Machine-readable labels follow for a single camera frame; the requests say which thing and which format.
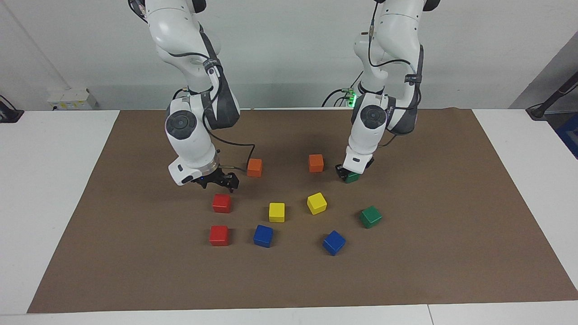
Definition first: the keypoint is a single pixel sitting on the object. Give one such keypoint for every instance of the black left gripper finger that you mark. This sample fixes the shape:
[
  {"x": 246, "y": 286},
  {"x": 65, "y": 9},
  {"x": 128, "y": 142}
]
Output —
[{"x": 341, "y": 171}]

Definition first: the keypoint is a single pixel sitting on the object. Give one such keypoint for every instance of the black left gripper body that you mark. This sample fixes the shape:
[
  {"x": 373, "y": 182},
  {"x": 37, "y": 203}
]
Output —
[{"x": 366, "y": 170}]

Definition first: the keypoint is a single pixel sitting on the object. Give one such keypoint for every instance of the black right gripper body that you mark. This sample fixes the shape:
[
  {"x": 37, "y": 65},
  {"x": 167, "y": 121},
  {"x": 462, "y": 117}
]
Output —
[{"x": 212, "y": 177}]

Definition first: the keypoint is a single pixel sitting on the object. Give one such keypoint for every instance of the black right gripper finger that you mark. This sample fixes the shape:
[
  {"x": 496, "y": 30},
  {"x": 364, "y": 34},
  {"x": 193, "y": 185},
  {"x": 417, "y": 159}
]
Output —
[{"x": 234, "y": 183}]

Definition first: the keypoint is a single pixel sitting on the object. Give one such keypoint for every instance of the green wooden block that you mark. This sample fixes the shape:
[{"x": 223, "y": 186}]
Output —
[
  {"x": 353, "y": 178},
  {"x": 370, "y": 217}
]

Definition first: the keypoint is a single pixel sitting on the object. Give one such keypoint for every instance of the red wooden block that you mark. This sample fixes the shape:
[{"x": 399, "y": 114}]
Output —
[
  {"x": 221, "y": 203},
  {"x": 219, "y": 235}
]

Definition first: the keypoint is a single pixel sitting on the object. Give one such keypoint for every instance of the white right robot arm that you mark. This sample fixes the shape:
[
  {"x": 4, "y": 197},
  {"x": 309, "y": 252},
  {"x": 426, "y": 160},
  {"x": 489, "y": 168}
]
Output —
[{"x": 189, "y": 135}]

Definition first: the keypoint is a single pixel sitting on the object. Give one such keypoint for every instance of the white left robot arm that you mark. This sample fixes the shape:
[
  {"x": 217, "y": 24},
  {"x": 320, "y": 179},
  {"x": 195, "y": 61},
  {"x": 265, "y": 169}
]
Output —
[{"x": 375, "y": 131}]

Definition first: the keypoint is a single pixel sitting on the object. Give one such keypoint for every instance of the orange wooden block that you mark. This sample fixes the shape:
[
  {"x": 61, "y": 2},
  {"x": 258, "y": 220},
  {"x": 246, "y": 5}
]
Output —
[
  {"x": 255, "y": 168},
  {"x": 316, "y": 163}
]

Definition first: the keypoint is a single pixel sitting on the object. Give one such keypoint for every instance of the yellow wooden block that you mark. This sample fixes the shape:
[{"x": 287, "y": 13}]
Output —
[
  {"x": 316, "y": 203},
  {"x": 277, "y": 212}
]

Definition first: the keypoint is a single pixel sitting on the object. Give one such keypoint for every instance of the blue wooden block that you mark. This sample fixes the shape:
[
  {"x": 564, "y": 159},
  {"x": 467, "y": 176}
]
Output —
[
  {"x": 334, "y": 243},
  {"x": 263, "y": 236}
]

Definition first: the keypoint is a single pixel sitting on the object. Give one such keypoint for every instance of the green lit base connector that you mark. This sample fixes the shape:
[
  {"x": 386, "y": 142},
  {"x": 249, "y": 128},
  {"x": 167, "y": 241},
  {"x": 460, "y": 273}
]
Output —
[{"x": 350, "y": 96}]

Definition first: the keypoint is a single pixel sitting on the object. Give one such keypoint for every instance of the brown table mat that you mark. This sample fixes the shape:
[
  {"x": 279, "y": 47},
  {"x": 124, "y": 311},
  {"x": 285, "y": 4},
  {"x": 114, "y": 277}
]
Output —
[{"x": 135, "y": 253}]

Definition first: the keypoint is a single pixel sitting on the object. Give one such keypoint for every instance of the black stand with pole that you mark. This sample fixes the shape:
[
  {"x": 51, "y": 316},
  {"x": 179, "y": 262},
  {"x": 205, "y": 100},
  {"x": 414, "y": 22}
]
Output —
[{"x": 548, "y": 104}]

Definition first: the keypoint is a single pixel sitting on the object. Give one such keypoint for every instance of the blue box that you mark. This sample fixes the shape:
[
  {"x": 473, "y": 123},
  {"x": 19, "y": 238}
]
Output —
[{"x": 570, "y": 135}]

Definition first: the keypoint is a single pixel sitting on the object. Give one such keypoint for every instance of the black clamp base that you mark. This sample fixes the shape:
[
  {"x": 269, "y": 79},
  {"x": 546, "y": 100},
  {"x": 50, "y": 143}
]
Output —
[{"x": 9, "y": 113}]

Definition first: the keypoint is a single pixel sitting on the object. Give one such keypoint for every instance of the white wall socket box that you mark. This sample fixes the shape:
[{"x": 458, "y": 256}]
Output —
[{"x": 72, "y": 99}]

